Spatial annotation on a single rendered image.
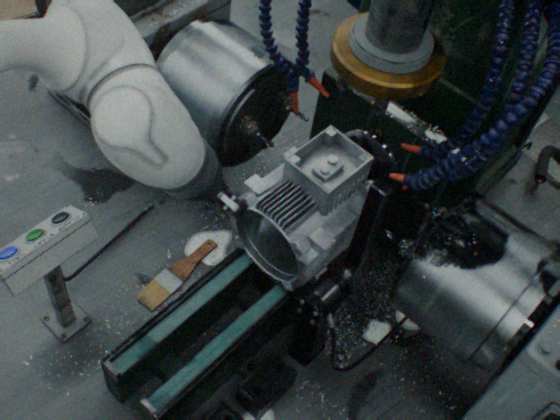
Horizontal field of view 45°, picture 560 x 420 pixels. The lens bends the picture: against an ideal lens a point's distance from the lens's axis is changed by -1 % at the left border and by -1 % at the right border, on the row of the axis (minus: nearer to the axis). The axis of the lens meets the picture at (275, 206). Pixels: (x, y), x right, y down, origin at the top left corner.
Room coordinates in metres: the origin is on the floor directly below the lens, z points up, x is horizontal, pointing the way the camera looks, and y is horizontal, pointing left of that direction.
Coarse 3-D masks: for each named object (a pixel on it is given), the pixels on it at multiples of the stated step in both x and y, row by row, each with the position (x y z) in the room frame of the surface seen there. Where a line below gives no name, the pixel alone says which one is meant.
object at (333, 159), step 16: (304, 144) 0.80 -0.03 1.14; (320, 144) 0.83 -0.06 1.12; (336, 144) 0.84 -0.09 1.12; (352, 144) 0.82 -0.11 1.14; (288, 160) 0.76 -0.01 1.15; (304, 160) 0.79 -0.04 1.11; (320, 160) 0.80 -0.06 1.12; (336, 160) 0.79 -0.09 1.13; (352, 160) 0.81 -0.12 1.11; (368, 160) 0.79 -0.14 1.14; (288, 176) 0.75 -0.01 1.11; (304, 176) 0.73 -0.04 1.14; (320, 176) 0.75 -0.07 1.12; (336, 176) 0.77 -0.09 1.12; (352, 176) 0.75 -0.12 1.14; (304, 192) 0.73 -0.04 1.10; (320, 192) 0.71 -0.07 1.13; (336, 192) 0.72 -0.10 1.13; (352, 192) 0.77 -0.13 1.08; (320, 208) 0.71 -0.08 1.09; (336, 208) 0.73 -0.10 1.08
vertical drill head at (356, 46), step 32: (384, 0) 0.83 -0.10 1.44; (416, 0) 0.82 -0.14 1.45; (352, 32) 0.86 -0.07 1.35; (384, 32) 0.82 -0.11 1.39; (416, 32) 0.83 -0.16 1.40; (352, 64) 0.80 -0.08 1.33; (384, 64) 0.80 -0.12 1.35; (416, 64) 0.81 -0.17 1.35; (384, 96) 0.77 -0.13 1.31; (416, 96) 0.79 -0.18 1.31
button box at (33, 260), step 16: (64, 208) 0.65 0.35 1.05; (48, 224) 0.61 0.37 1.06; (64, 224) 0.60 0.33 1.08; (80, 224) 0.61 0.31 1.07; (16, 240) 0.57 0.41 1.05; (48, 240) 0.56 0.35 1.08; (64, 240) 0.58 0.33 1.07; (80, 240) 0.59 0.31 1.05; (16, 256) 0.53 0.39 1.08; (32, 256) 0.53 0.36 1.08; (48, 256) 0.54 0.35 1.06; (64, 256) 0.56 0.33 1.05; (0, 272) 0.49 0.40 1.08; (16, 272) 0.50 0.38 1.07; (32, 272) 0.51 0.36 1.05; (48, 272) 0.53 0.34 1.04; (16, 288) 0.49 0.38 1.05
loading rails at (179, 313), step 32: (192, 288) 0.61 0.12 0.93; (224, 288) 0.63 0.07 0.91; (256, 288) 0.68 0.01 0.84; (160, 320) 0.54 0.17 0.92; (192, 320) 0.56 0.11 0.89; (256, 320) 0.57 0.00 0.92; (288, 320) 0.64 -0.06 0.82; (128, 352) 0.47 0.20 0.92; (160, 352) 0.50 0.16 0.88; (224, 352) 0.49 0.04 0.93; (256, 352) 0.56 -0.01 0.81; (128, 384) 0.44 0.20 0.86; (192, 384) 0.43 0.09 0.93; (160, 416) 0.37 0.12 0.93
